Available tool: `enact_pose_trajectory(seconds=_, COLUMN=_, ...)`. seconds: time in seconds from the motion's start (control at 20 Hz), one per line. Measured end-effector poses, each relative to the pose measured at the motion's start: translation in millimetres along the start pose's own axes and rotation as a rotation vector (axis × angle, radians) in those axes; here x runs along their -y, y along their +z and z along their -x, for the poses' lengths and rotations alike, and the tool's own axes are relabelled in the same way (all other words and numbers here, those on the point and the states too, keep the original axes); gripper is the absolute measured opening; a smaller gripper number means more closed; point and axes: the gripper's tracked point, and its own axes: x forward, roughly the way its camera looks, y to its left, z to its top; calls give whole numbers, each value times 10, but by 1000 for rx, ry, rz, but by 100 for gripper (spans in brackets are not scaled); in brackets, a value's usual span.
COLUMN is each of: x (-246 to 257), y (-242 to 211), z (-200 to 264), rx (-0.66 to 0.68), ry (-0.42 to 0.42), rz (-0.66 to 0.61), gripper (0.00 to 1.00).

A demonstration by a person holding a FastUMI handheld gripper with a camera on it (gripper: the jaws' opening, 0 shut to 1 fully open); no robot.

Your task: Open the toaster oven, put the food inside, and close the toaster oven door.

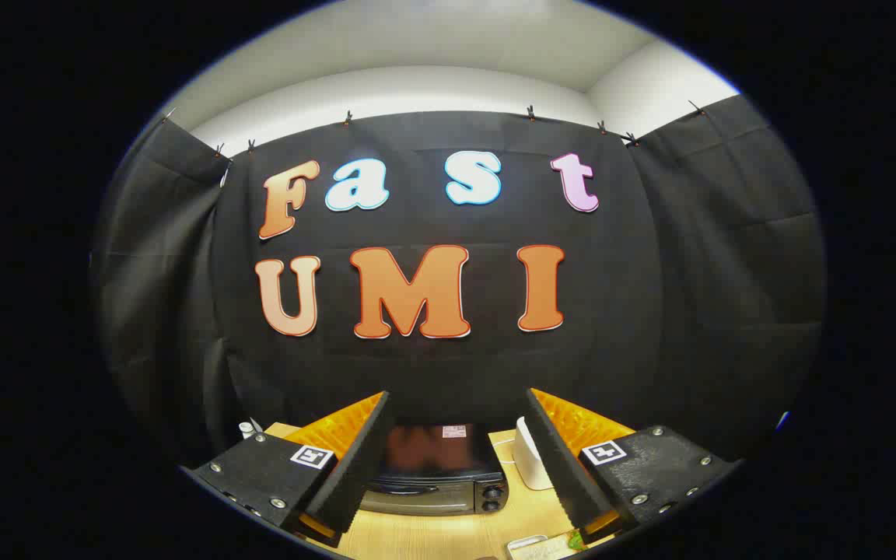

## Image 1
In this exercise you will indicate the white pop-up toaster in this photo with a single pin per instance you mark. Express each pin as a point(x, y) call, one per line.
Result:
point(530, 459)

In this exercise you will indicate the black toaster oven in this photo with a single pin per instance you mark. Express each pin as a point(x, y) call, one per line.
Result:
point(432, 467)

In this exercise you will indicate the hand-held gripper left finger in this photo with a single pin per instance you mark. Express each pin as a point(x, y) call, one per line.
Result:
point(355, 474)

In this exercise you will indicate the sandwich with lettuce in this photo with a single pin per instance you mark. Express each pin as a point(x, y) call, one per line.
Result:
point(565, 543)

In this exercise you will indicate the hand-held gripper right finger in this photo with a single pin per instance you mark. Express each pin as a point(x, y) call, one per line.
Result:
point(565, 467)

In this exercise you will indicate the clear plastic bottle green label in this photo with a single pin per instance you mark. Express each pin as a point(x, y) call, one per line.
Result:
point(246, 428)

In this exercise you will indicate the row of black cloth clips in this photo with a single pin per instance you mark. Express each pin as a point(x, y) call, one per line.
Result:
point(530, 113)

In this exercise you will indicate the white plastic tray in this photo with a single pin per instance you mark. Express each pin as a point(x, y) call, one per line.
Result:
point(522, 547)

